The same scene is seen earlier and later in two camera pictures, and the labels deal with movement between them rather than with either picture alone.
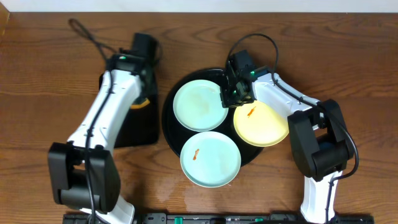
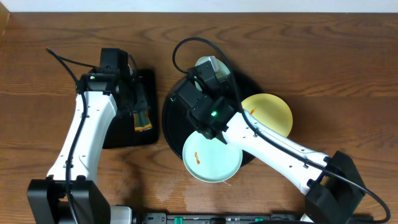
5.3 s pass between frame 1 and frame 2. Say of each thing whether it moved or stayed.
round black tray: stayed
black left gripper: moved
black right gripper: moved
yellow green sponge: moved
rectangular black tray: stayed
